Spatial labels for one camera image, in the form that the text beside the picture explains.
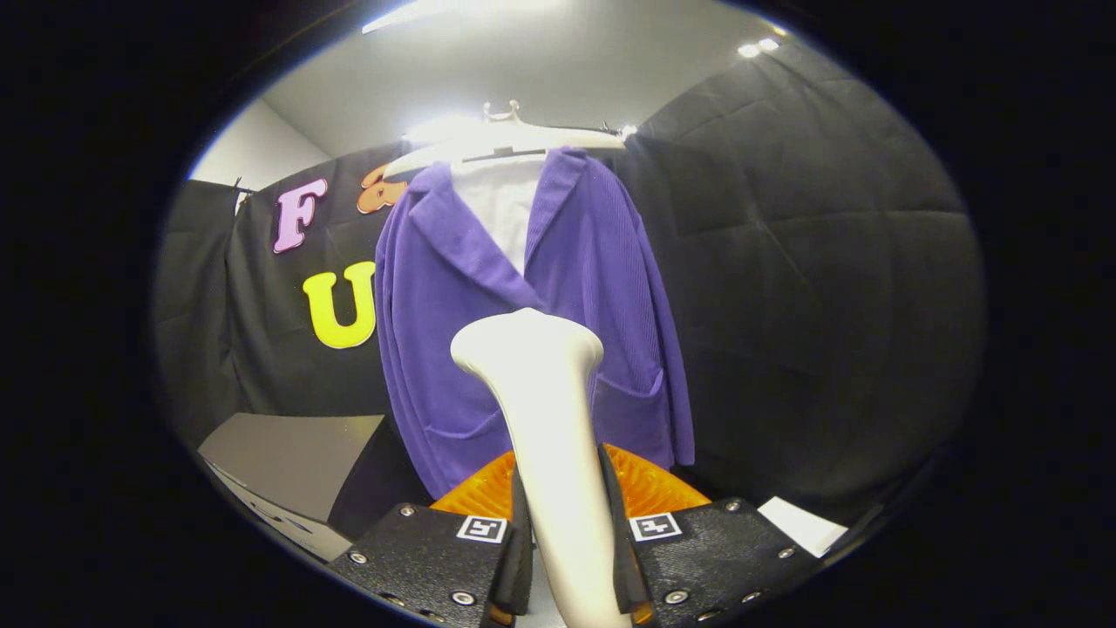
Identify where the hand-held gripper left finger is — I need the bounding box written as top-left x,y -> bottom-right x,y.
327,449 -> 534,627

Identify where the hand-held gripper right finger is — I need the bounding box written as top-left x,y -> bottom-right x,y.
597,442 -> 822,627

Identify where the white garment steamer head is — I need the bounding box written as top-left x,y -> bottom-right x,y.
450,307 -> 633,628

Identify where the purple corduroy jacket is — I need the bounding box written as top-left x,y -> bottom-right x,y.
375,147 -> 696,501

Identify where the white clothes hanger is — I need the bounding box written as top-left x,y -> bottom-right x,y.
382,99 -> 627,182

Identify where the white paper sheet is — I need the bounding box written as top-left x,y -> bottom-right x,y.
757,495 -> 848,559

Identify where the grey cabinet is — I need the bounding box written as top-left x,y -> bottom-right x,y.
198,413 -> 411,563

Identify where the black backdrop cloth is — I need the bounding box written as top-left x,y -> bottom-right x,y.
153,39 -> 986,542

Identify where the white ironing board pad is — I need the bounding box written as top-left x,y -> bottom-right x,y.
451,155 -> 548,276

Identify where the large round ceiling light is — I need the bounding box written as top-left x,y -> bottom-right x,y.
362,0 -> 568,36

